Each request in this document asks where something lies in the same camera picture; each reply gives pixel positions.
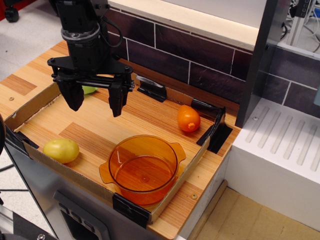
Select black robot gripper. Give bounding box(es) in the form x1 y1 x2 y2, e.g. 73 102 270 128
47 22 134 118

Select yellow toy potato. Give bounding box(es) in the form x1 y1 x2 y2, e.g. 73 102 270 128
43 138 80 164

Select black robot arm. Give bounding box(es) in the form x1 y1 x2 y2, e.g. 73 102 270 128
47 0 134 117

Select cardboard fence with black tape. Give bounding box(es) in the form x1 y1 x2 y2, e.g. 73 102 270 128
4 58 234 229

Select orange transparent plastic pot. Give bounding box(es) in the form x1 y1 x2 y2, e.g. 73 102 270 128
99 135 186 206

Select green toy pear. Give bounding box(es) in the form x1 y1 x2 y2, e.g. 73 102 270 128
82 85 98 95

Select orange toy carrot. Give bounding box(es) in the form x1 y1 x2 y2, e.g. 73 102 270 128
177 105 201 132

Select black caster wheel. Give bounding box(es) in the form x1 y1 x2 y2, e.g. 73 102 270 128
4 6 19 23

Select silver toy oven front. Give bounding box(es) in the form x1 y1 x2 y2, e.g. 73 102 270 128
4 143 159 240

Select white toy sink drainboard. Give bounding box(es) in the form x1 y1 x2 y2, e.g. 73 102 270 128
225 99 320 230

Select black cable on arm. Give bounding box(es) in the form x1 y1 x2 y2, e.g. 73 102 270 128
99 15 124 49

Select dark grey vertical post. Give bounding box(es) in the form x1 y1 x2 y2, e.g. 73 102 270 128
235 0 290 128

